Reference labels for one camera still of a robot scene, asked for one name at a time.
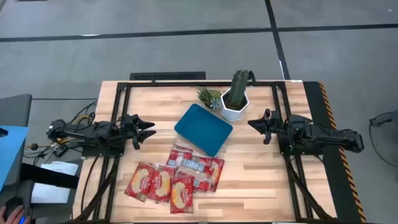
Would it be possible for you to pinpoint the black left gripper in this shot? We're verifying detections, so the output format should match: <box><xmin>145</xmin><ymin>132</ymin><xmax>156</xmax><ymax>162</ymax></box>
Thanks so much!
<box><xmin>119</xmin><ymin>114</ymin><xmax>157</xmax><ymax>151</ymax></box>

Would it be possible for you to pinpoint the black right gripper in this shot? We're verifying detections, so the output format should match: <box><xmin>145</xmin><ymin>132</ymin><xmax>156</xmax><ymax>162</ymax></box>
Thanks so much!
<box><xmin>248</xmin><ymin>108</ymin><xmax>282</xmax><ymax>146</ymax></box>

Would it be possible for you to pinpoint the white hexagonal plant pot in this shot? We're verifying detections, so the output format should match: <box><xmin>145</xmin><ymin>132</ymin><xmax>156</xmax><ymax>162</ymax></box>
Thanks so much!
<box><xmin>220</xmin><ymin>88</ymin><xmax>251</xmax><ymax>123</ymax></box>

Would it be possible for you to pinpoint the tall green cactus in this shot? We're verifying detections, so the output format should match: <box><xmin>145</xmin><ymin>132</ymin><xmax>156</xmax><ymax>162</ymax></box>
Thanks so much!
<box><xmin>229</xmin><ymin>69</ymin><xmax>251</xmax><ymax>108</ymax></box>

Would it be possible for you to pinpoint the teal rectangular basket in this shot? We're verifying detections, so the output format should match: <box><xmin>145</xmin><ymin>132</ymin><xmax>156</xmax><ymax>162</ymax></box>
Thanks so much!
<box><xmin>174</xmin><ymin>103</ymin><xmax>234</xmax><ymax>157</ymax></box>

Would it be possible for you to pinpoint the black floor vent grate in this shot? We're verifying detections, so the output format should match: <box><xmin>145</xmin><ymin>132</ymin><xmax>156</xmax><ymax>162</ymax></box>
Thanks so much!
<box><xmin>129</xmin><ymin>71</ymin><xmax>206</xmax><ymax>81</ymax></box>

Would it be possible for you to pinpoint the black hazard-striped edge strip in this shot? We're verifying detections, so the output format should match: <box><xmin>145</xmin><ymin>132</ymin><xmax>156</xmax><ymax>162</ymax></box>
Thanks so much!
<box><xmin>303</xmin><ymin>81</ymin><xmax>368</xmax><ymax>224</ymax></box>

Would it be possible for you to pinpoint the small green succulent plant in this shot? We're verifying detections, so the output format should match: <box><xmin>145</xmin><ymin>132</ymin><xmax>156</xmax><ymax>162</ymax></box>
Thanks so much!
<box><xmin>196</xmin><ymin>86</ymin><xmax>223</xmax><ymax>110</ymax></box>

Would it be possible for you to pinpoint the black power adapter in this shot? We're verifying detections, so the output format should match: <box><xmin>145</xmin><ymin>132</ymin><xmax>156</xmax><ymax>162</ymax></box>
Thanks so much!
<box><xmin>52</xmin><ymin>145</ymin><xmax>69</xmax><ymax>157</ymax></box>

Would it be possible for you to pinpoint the black flat bar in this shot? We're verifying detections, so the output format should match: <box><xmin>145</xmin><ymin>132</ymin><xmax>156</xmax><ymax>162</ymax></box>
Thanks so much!
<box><xmin>20</xmin><ymin>163</ymin><xmax>80</xmax><ymax>189</ymax></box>

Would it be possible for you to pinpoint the white paper sheet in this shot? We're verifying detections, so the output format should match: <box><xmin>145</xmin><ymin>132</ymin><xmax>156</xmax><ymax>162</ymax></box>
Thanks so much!
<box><xmin>30</xmin><ymin>161</ymin><xmax>79</xmax><ymax>205</ymax></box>

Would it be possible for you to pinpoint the grey floor fan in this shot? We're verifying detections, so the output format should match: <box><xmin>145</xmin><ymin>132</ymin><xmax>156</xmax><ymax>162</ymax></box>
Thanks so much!
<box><xmin>369</xmin><ymin>109</ymin><xmax>398</xmax><ymax>167</ymax></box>

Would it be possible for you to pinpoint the blue board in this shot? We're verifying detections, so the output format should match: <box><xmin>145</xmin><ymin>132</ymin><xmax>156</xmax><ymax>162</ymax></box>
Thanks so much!
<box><xmin>0</xmin><ymin>125</ymin><xmax>29</xmax><ymax>190</ymax></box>

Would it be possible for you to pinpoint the black computer mouse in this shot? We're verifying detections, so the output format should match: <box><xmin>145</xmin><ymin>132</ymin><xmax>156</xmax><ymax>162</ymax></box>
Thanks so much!
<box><xmin>2</xmin><ymin>197</ymin><xmax>24</xmax><ymax>218</ymax></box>

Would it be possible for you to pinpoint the person's hand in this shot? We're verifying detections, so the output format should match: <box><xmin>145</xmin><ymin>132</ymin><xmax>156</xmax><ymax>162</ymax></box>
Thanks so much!
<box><xmin>0</xmin><ymin>205</ymin><xmax>31</xmax><ymax>224</ymax></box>

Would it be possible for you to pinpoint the yellow cable bundle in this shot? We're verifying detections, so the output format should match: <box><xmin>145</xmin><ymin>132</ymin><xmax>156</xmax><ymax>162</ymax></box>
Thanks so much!
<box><xmin>70</xmin><ymin>114</ymin><xmax>94</xmax><ymax>125</ymax></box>

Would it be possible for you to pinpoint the black looping cable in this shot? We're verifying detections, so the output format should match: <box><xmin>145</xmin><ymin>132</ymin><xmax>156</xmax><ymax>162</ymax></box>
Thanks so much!
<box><xmin>73</xmin><ymin>100</ymin><xmax>98</xmax><ymax>124</ymax></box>

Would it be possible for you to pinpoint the black aluminium rig frame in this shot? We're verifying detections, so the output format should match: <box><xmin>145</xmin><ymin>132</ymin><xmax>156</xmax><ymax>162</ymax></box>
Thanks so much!
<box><xmin>73</xmin><ymin>80</ymin><xmax>335</xmax><ymax>224</ymax></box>

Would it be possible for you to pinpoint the long black floor cable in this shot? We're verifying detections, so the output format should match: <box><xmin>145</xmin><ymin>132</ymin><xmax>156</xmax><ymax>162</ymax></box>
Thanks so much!
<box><xmin>80</xmin><ymin>155</ymin><xmax>103</xmax><ymax>215</ymax></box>

